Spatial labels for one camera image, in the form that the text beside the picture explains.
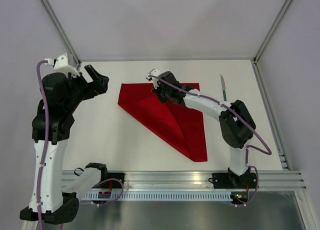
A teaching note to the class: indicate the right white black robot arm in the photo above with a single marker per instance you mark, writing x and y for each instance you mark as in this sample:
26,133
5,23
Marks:
234,119

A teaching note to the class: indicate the left aluminium frame post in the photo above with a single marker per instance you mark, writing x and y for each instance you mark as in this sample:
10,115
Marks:
46,5

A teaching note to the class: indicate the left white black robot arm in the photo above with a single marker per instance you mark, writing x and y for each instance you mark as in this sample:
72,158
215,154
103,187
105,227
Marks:
61,95

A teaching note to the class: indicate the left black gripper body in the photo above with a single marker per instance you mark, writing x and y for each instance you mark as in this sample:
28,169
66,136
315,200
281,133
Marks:
81,90

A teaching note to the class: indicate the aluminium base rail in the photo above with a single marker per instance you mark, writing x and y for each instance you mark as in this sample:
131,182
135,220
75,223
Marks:
268,181

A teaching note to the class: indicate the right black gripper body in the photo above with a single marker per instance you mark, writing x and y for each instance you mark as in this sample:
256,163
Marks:
163,94

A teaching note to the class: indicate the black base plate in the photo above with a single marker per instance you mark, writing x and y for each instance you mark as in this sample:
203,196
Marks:
222,181
119,177

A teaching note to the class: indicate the green handled knife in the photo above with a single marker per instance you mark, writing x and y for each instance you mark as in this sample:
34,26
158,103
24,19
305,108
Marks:
223,85

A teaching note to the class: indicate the red cloth napkin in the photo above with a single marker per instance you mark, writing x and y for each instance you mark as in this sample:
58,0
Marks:
180,127

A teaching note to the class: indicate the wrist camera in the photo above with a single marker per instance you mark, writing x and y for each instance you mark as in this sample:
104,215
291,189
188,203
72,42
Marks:
64,64
152,76

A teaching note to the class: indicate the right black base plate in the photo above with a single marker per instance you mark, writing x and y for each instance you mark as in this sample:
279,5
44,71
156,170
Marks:
222,181

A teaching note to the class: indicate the aluminium frame post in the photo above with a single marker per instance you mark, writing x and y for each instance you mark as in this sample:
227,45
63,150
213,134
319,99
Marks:
46,5
272,30

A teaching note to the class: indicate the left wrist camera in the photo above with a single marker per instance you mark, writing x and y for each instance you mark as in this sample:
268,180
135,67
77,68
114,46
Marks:
64,64

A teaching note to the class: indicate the right aluminium frame post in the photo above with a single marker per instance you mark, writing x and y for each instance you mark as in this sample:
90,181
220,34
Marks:
272,30

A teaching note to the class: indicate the white slotted cable duct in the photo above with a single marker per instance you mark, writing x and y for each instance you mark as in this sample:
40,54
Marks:
172,196

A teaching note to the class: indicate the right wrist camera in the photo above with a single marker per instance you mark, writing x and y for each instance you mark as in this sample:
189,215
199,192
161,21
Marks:
152,76

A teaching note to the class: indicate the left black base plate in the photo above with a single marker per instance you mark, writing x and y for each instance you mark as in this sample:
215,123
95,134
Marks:
119,177

